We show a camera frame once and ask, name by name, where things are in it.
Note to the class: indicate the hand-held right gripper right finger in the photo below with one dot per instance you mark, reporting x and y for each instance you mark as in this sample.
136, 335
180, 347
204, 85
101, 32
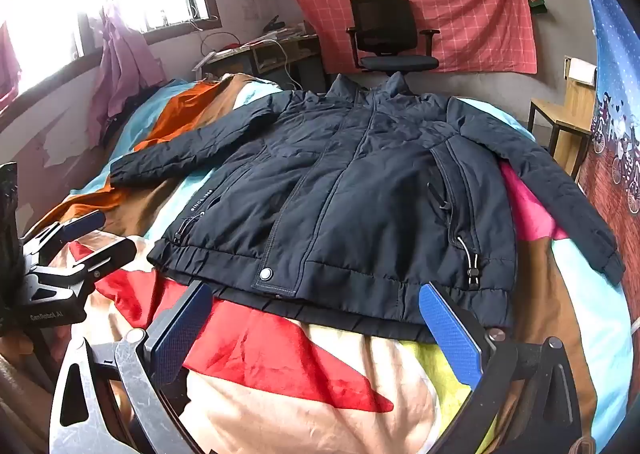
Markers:
450, 329

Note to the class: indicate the colourful striped bed sheet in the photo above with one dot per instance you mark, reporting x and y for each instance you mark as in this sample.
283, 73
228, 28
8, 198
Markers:
280, 374

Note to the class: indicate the black clip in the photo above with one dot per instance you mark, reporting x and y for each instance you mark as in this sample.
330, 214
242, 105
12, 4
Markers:
272, 24

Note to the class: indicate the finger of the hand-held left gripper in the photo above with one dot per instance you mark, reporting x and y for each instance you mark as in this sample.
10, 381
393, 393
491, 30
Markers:
82, 226
112, 251

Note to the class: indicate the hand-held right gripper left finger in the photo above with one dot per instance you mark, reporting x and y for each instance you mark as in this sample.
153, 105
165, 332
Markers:
180, 334

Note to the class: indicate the green wall ornament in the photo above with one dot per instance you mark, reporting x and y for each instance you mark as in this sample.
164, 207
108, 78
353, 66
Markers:
539, 5

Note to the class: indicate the red checked wall cloth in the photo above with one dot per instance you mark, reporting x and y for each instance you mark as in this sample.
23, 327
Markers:
470, 8

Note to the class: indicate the dark navy padded jacket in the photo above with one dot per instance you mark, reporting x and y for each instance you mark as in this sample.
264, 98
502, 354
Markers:
350, 184

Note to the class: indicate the pink hanging garment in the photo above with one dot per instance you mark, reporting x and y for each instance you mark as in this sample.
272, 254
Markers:
125, 68

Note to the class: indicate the wall calendar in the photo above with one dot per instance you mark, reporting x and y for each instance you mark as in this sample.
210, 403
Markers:
247, 3

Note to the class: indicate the black office chair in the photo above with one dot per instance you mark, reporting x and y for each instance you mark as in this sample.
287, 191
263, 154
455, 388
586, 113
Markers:
382, 23

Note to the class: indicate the blue printed curtain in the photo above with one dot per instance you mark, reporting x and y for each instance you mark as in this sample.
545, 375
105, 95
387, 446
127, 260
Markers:
615, 83

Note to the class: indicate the light wooden chair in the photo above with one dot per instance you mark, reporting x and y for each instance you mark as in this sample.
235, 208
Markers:
575, 108

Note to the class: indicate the wooden desk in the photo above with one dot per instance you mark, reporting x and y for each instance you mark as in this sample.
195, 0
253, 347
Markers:
280, 53

